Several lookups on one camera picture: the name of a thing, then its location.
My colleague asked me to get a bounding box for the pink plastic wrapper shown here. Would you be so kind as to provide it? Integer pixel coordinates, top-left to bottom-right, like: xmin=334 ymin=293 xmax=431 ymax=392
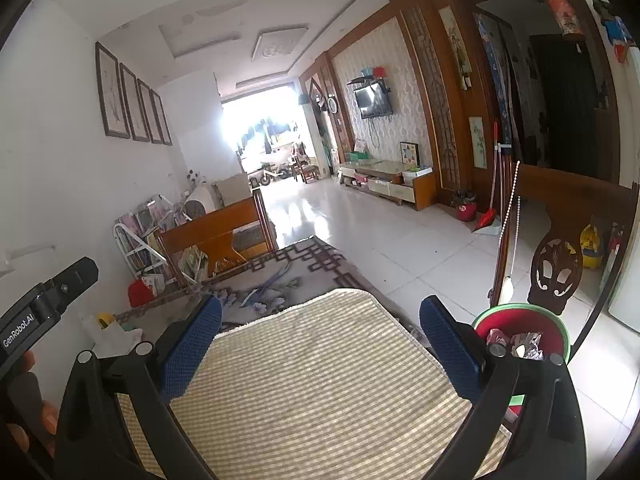
xmin=486 ymin=328 xmax=510 ymax=348

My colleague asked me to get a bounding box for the red green trash bin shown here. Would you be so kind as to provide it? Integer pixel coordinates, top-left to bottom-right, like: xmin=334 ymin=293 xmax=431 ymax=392
xmin=470 ymin=301 xmax=573 ymax=421

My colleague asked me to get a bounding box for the person's left hand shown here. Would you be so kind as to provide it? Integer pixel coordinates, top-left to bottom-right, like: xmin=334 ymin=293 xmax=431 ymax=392
xmin=6 ymin=350 xmax=58 ymax=457

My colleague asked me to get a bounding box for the white container yellow lid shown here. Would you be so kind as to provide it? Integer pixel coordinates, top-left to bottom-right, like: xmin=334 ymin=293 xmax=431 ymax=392
xmin=81 ymin=314 xmax=143 ymax=359

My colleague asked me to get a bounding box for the white magazine rack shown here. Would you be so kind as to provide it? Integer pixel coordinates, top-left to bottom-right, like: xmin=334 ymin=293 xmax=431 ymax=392
xmin=113 ymin=194 xmax=191 ymax=284

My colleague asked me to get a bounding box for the wooden dining chair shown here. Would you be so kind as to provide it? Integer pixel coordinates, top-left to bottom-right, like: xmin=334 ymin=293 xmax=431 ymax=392
xmin=156 ymin=188 xmax=278 ymax=288

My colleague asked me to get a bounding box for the yellow striped table cloth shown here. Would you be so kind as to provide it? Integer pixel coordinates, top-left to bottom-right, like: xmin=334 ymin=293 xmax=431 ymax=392
xmin=115 ymin=286 xmax=511 ymax=480

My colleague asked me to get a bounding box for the red dustpan with broom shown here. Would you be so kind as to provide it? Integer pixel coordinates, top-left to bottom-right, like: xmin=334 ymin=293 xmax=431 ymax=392
xmin=472 ymin=120 xmax=504 ymax=236

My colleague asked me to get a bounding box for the red small bin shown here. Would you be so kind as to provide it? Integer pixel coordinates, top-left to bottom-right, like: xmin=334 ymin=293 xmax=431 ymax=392
xmin=451 ymin=191 xmax=477 ymax=222

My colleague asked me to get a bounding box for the grey patterned table mat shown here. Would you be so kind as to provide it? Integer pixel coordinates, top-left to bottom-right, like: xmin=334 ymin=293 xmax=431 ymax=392
xmin=115 ymin=236 xmax=430 ymax=348

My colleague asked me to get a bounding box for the wooden tv cabinet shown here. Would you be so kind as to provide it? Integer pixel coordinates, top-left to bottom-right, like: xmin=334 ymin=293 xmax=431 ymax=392
xmin=338 ymin=159 xmax=437 ymax=210

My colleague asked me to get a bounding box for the framed wall picture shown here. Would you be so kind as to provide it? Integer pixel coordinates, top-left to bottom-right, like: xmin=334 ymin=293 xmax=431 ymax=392
xmin=137 ymin=79 xmax=163 ymax=144
xmin=96 ymin=42 xmax=130 ymax=139
xmin=151 ymin=90 xmax=172 ymax=146
xmin=119 ymin=63 xmax=150 ymax=142

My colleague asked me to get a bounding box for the wall mounted television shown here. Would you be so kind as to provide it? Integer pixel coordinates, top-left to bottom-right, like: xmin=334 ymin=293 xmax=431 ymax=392
xmin=347 ymin=75 xmax=394 ymax=119

